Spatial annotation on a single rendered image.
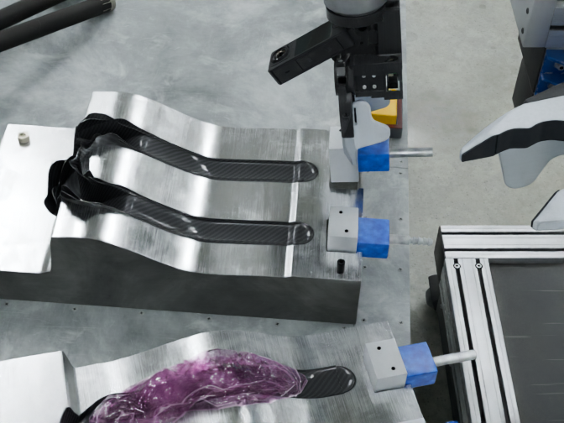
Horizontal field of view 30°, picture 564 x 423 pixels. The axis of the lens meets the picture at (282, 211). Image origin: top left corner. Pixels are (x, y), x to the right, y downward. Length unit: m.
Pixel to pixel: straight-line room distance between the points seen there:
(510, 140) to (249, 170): 0.79
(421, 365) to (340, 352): 0.10
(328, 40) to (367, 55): 0.05
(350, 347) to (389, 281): 0.17
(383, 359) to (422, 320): 1.15
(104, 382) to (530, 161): 0.67
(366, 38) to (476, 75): 1.72
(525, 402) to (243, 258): 0.88
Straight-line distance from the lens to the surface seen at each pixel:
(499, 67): 3.01
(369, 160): 1.35
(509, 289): 2.19
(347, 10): 1.21
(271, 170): 1.40
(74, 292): 1.36
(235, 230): 1.33
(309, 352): 1.25
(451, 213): 2.58
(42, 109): 1.64
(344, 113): 1.28
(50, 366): 1.19
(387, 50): 1.26
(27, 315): 1.38
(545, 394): 2.06
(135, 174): 1.35
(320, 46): 1.25
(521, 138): 0.65
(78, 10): 1.74
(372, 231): 1.31
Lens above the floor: 1.89
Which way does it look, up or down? 48 degrees down
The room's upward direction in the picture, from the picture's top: 2 degrees clockwise
